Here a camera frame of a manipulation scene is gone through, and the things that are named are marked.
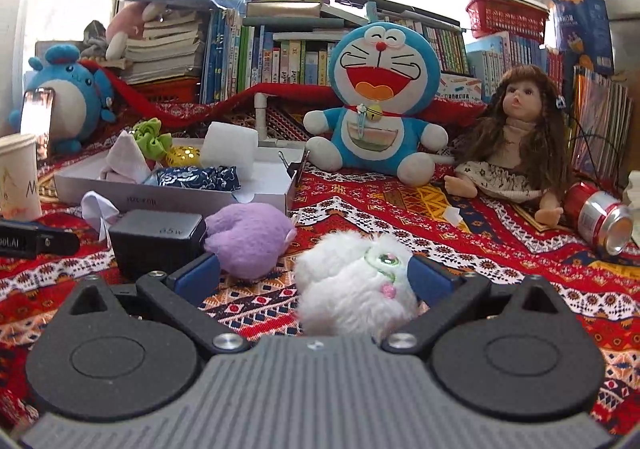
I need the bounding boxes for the illustrated stationery box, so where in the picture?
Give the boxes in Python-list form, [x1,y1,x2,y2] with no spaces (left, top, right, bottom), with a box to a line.
[440,74,483,102]

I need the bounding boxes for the blue round plush toy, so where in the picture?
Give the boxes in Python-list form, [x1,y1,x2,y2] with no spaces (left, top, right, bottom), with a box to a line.
[7,44,117,155]

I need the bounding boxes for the black binder clip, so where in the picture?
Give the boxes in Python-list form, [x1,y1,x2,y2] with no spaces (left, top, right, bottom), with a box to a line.
[277,149,311,187]

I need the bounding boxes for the white foam block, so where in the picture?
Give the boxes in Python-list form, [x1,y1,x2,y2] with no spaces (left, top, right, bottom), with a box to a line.
[200,122,259,180]

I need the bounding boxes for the green fabric scrunchie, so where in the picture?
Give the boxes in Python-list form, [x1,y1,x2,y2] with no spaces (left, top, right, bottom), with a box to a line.
[131,119,173,161]

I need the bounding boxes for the brown haired doll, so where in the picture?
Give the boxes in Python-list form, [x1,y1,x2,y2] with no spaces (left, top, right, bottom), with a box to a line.
[444,66,576,230]

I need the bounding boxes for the flat grey books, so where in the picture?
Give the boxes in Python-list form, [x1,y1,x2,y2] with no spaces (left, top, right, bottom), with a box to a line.
[244,2,371,42]

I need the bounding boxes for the grey plush toy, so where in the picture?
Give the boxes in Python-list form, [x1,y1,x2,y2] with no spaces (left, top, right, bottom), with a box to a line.
[80,20,108,60]

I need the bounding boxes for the red plastic basket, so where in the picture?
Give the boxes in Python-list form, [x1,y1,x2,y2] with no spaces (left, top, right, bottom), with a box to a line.
[466,0,550,37]

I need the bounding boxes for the purple plush toy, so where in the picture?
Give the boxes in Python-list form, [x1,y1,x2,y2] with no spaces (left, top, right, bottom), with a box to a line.
[204,202,297,280]

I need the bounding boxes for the stack of colourful booklets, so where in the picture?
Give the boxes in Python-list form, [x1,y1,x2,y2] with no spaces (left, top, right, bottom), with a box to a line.
[570,64,633,180]

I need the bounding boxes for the pale pink knit sock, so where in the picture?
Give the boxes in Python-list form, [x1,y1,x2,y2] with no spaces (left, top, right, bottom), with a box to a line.
[99,130,152,185]

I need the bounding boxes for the black power adapter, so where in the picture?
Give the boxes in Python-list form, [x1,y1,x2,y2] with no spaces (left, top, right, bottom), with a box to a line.
[108,209,207,280]

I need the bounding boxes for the stack of worn books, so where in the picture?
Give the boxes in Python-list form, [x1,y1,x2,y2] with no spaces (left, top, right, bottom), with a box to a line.
[120,9,206,85]

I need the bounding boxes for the smartphone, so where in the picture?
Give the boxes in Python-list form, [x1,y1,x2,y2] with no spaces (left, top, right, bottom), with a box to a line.
[20,86,56,162]

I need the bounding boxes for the row of thin books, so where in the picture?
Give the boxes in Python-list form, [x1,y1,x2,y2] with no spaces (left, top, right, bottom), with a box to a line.
[390,19,471,75]

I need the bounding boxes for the row of upright children's books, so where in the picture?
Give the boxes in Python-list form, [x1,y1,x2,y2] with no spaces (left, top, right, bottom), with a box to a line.
[200,9,346,105]

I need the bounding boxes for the cat drawing paper cup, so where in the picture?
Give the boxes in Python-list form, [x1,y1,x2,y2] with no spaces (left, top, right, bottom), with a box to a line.
[0,139,43,222]

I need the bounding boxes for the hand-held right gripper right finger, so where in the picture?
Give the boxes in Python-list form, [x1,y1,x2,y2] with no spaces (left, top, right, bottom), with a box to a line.
[380,255,576,355]

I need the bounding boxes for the red patterned blanket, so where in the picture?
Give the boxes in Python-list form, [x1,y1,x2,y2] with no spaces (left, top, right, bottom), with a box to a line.
[0,96,640,435]

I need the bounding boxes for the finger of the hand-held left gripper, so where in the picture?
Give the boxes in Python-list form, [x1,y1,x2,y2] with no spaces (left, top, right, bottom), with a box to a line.
[37,225,82,257]

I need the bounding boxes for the white fluffy plush toy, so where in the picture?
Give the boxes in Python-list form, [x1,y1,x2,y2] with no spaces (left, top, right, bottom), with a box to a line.
[292,229,418,337]

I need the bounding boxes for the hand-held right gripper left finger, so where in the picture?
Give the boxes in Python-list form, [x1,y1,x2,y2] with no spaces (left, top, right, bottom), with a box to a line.
[47,251,251,355]

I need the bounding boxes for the white plastic pipe frame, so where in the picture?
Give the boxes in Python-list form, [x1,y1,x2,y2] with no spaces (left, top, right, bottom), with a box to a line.
[252,94,306,150]

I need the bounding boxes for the white cardboard box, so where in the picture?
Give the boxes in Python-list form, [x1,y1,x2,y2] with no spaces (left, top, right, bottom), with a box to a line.
[54,136,307,217]

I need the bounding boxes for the blue cat plush toy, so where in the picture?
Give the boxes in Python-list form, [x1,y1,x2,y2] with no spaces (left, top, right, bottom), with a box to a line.
[303,22,449,187]

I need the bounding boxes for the pink plush toy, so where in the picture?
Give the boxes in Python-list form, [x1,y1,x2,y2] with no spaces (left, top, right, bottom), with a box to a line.
[105,2,151,61]

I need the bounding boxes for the plain red cloth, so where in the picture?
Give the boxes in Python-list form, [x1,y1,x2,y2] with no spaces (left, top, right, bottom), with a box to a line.
[80,60,488,127]

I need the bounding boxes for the navy floral drawstring pouch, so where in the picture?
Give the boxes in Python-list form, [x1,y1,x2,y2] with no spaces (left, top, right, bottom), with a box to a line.
[145,166,242,192]

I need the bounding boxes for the blue boxed book sets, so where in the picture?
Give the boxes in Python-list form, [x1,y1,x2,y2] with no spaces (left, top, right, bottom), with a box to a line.
[465,32,566,102]

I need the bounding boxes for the red soda can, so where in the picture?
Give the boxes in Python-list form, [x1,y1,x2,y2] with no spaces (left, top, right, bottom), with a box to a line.
[565,182,635,256]

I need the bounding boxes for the blue printed box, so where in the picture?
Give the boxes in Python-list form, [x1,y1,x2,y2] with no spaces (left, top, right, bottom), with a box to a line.
[550,0,615,75]

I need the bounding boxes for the orange plastic crate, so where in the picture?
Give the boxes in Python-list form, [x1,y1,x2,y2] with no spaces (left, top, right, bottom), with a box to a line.
[132,76,201,105]

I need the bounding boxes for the gold sequin bow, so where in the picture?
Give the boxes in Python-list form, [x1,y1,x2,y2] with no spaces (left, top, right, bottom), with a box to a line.
[165,145,202,168]

